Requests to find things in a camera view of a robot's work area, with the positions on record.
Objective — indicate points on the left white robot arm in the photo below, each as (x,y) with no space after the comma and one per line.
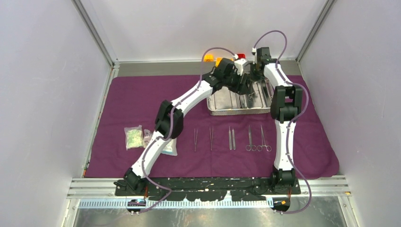
(170,117)

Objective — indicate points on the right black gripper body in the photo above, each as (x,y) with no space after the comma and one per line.
(255,75)

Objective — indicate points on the purple cloth wrap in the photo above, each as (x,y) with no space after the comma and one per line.
(134,101)

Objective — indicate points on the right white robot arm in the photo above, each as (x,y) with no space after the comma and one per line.
(286,104)

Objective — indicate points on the steel surgical scissors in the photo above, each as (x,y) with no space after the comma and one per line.
(250,146)
(263,145)

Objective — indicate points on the green packet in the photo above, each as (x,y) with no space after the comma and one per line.
(133,137)

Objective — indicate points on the red block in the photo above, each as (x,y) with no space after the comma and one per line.
(241,56)

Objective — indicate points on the orange yellow toy block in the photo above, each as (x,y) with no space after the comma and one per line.
(218,60)

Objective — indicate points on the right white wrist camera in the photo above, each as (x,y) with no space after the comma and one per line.
(254,53)

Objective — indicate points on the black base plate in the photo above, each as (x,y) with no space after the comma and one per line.
(207,188)

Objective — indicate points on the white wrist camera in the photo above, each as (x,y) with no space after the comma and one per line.
(242,65)
(254,53)

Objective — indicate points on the pink clear packet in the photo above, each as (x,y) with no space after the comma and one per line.
(147,136)

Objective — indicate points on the white sterile pouch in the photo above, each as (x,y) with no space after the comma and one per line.
(170,148)

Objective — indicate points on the steel surgical forceps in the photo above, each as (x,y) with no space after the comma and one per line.
(251,90)

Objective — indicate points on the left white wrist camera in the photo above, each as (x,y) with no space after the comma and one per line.
(242,65)

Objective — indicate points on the steel instrument tray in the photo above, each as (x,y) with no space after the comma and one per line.
(225,102)

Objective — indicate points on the small orange block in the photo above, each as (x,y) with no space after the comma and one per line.
(208,58)

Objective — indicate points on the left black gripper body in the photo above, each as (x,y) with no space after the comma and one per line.
(232,82)

